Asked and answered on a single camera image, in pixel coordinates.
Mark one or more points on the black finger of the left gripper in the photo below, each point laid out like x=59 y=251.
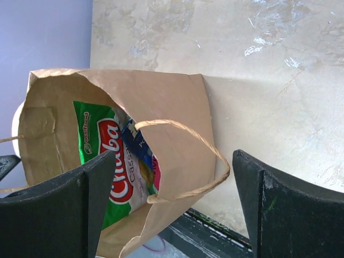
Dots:
x=7 y=163

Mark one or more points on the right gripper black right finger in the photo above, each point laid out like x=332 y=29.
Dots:
x=284 y=215

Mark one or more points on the blue Kettle chips bag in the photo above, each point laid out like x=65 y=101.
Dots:
x=136 y=143

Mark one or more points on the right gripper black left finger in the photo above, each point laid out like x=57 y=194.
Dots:
x=61 y=217

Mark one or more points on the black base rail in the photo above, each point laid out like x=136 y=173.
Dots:
x=197 y=235

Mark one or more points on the brown paper bag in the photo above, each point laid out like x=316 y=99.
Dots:
x=171 y=111

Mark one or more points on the green Chuba snack bag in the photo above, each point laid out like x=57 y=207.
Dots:
x=99 y=138

